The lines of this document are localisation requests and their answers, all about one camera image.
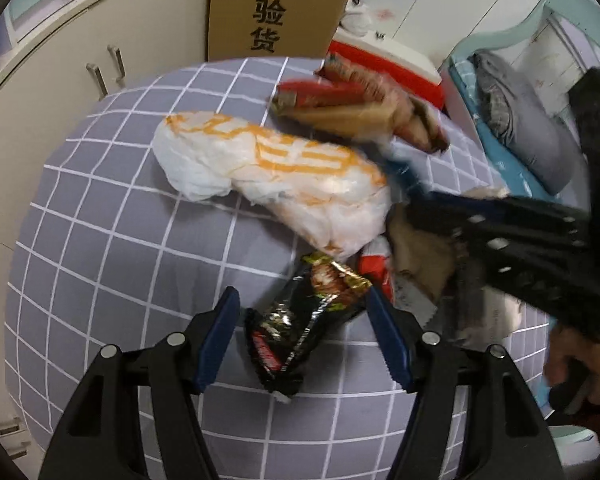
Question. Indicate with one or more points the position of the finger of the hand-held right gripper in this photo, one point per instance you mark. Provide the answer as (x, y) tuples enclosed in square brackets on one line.
[(405, 177), (430, 220)]

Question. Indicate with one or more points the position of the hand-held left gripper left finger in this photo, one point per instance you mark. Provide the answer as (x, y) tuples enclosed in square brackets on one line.
[(220, 340)]

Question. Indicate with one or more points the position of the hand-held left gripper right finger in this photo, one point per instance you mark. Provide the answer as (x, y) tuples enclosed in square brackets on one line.
[(390, 340)]

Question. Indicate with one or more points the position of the beige paper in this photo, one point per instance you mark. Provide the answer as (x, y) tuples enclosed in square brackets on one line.
[(420, 260)]

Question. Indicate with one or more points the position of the red brown snack wrapper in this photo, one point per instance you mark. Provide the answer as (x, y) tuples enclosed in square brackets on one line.
[(410, 115)]

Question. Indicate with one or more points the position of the red white wrapper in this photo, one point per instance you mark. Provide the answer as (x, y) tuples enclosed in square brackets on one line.
[(377, 265)]

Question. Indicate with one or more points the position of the black snack wrapper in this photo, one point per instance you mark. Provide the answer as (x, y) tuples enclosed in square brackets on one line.
[(290, 330)]

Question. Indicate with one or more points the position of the white grey paper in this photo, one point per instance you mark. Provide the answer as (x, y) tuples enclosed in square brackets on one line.
[(490, 312)]

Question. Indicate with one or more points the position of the white orange printed plastic bag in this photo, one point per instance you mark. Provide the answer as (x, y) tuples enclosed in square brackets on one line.
[(280, 180)]

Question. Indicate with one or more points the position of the person's right hand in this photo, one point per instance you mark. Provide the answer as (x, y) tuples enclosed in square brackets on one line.
[(560, 355)]

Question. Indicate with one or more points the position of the teal patterned bedsheet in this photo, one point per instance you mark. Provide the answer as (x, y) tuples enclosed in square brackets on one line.
[(500, 155)]

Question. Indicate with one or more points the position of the red covered bench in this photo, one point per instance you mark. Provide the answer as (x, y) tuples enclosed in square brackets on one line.
[(415, 80)]

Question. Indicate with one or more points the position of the blue plaid pillow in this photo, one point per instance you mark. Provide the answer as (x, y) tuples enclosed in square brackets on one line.
[(465, 72)]

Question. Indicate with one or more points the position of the white board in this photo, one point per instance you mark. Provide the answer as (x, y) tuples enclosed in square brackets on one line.
[(395, 52)]

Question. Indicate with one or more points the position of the grey duvet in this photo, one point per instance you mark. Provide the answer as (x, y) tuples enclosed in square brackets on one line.
[(530, 125)]

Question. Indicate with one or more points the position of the table with grey checked cloth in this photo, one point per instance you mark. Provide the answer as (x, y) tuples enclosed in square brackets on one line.
[(105, 260)]

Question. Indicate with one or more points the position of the white crumpled cloth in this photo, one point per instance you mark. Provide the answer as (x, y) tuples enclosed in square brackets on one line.
[(356, 19)]

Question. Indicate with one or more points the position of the pale green bunk bed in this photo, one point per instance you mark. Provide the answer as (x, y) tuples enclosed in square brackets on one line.
[(510, 25)]

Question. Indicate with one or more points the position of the white cabinet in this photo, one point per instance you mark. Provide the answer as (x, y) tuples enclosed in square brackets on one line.
[(55, 70)]

